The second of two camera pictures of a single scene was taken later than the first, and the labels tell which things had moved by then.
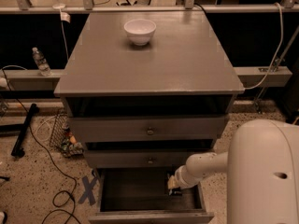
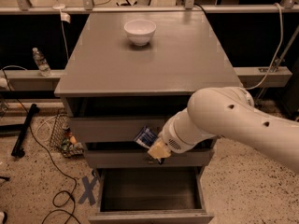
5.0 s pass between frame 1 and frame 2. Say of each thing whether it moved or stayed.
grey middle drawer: stayed
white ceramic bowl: stayed
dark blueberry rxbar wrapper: moved
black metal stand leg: stayed
